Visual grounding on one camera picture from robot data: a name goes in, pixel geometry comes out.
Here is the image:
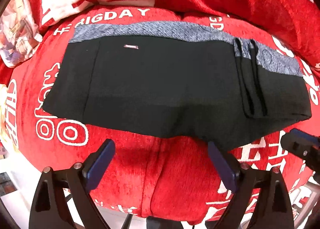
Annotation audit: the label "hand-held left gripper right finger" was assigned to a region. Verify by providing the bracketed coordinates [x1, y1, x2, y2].
[207, 141, 296, 229]

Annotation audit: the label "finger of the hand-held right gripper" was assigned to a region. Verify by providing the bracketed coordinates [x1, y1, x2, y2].
[280, 128, 320, 185]

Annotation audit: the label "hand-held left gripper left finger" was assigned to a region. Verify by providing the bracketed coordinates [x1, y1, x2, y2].
[28, 139, 116, 229]

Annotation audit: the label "black pants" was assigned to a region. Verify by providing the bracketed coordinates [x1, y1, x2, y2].
[42, 35, 313, 151]

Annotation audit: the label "red printed sofa blanket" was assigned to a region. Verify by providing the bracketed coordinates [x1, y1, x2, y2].
[0, 4, 320, 222]

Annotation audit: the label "black metal rod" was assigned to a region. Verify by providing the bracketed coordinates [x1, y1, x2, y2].
[121, 213, 133, 229]

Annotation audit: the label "person's legs in jeans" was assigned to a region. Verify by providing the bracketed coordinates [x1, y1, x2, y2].
[146, 216, 181, 229]

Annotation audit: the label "cream plush cushion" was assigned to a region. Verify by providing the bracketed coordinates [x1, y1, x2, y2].
[0, 83, 20, 155]

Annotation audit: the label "printed picture pillow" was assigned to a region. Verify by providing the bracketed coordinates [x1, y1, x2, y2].
[0, 0, 43, 69]

